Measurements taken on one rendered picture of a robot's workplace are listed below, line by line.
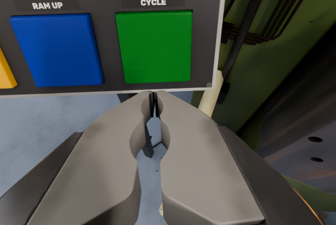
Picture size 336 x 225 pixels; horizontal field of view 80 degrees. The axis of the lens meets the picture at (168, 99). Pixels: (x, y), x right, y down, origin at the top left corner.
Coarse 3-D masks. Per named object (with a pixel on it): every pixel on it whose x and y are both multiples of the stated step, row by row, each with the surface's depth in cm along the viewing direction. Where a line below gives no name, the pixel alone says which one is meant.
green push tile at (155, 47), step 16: (128, 16) 19; (144, 16) 19; (160, 16) 19; (176, 16) 19; (192, 16) 20; (128, 32) 20; (144, 32) 20; (160, 32) 20; (176, 32) 20; (128, 48) 21; (144, 48) 21; (160, 48) 21; (176, 48) 21; (128, 64) 22; (144, 64) 22; (160, 64) 22; (176, 64) 22; (128, 80) 23; (144, 80) 23; (160, 80) 23; (176, 80) 23
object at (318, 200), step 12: (264, 108) 78; (252, 120) 89; (240, 132) 105; (252, 132) 82; (252, 144) 76; (288, 180) 68; (300, 192) 74; (312, 192) 69; (324, 192) 64; (312, 204) 80; (324, 204) 74
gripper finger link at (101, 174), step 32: (96, 128) 9; (128, 128) 8; (96, 160) 7; (128, 160) 7; (64, 192) 6; (96, 192) 6; (128, 192) 6; (32, 224) 5; (64, 224) 5; (96, 224) 6; (128, 224) 6
